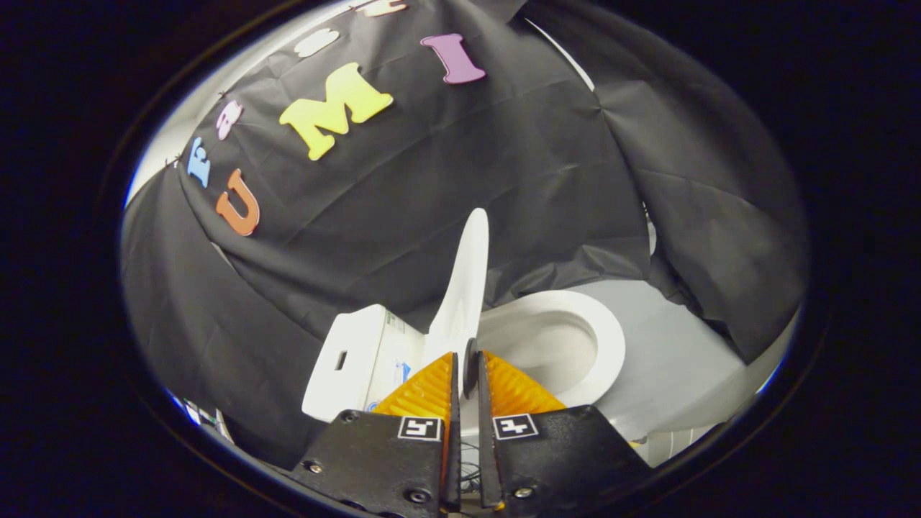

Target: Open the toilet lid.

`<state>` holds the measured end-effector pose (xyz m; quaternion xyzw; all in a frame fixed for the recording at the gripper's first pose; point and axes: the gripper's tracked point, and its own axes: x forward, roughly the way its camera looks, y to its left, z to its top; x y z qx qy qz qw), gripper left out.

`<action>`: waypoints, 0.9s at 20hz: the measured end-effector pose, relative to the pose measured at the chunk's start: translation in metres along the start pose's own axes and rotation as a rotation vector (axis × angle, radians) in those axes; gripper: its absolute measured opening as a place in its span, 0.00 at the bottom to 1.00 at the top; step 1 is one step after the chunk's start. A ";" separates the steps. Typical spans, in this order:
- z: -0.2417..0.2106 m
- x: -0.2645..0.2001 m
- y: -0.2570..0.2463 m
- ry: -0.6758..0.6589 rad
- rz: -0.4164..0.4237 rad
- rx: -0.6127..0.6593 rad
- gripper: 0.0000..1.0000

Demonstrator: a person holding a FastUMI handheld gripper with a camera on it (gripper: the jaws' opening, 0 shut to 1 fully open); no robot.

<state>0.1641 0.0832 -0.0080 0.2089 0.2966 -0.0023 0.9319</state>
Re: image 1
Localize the black floor cable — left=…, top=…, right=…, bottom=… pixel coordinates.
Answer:
left=460, top=442, right=481, bottom=499

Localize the white toilet lid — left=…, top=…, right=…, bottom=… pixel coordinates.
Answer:
left=423, top=208, right=490, bottom=401

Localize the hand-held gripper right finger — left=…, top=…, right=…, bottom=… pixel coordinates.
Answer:
left=477, top=350, right=652, bottom=513

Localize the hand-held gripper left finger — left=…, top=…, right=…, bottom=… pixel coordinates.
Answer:
left=288, top=352, right=461, bottom=515

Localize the white toilet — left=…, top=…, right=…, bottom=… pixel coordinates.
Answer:
left=301, top=290, right=625, bottom=440

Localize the black backdrop cloth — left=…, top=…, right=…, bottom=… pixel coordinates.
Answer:
left=121, top=0, right=810, bottom=468

